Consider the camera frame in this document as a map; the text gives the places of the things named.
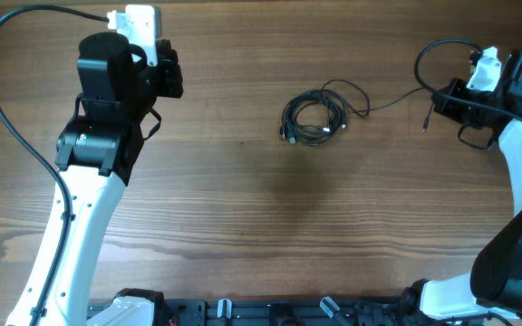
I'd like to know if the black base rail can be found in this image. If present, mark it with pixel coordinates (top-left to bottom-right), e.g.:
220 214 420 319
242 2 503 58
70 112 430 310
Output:
87 295 441 326

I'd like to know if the thin black cable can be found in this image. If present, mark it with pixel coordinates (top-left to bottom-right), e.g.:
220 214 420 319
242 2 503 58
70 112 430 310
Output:
321 79 435 133

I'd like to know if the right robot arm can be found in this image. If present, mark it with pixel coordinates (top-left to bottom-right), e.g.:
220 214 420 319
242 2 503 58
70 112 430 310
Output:
401 44 522 325

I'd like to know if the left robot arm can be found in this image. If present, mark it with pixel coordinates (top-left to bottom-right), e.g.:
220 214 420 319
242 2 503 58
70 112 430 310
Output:
6 32 183 325

